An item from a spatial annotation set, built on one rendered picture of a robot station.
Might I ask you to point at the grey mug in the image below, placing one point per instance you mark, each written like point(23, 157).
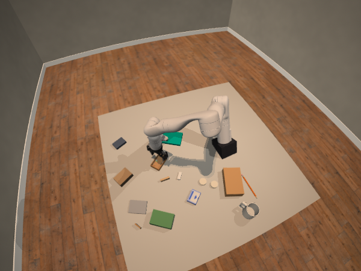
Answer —
point(253, 209)

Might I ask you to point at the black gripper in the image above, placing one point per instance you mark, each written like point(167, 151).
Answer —
point(164, 155)

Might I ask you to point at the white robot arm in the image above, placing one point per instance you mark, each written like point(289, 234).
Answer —
point(212, 122)

